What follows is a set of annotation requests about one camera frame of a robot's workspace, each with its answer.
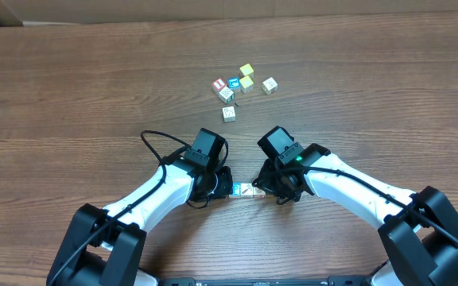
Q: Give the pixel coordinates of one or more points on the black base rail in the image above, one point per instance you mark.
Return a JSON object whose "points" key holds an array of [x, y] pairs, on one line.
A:
{"points": [[261, 282]]}

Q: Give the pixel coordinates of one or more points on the white block teal side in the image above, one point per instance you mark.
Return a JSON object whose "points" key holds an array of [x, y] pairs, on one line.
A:
{"points": [[258, 193]]}

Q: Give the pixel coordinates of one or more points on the yellow block near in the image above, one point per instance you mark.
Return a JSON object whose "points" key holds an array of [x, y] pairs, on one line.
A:
{"points": [[246, 84]]}

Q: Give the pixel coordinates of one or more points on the white block green side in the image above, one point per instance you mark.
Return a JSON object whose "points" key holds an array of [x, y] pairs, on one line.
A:
{"points": [[226, 95]]}

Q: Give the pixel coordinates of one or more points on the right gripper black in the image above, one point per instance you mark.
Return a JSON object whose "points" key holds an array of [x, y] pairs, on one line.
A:
{"points": [[265, 181]]}

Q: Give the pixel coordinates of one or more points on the white block hammer picture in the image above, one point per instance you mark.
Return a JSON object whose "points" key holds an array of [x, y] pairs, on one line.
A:
{"points": [[247, 191]]}

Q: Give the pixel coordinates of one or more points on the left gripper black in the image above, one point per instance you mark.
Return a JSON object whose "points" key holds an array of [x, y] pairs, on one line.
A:
{"points": [[224, 183]]}

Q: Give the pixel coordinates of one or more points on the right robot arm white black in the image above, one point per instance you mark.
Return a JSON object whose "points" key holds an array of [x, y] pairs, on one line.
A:
{"points": [[418, 230]]}

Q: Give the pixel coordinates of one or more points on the white block red M side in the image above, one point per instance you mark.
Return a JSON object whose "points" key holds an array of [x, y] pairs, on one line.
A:
{"points": [[229, 114]]}

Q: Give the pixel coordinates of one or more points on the red letter I block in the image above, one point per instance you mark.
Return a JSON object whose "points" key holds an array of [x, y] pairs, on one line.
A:
{"points": [[218, 85]]}

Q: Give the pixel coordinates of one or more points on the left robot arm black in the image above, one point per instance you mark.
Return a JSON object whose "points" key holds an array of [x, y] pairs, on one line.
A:
{"points": [[103, 246]]}

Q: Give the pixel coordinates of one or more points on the blue letter P block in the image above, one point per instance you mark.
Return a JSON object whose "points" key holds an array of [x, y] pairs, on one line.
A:
{"points": [[236, 191]]}

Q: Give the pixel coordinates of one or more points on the white block yellow side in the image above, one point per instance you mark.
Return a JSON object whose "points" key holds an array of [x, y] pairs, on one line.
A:
{"points": [[269, 86]]}

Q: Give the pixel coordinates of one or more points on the yellow block far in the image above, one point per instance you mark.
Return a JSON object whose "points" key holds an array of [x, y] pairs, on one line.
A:
{"points": [[246, 70]]}

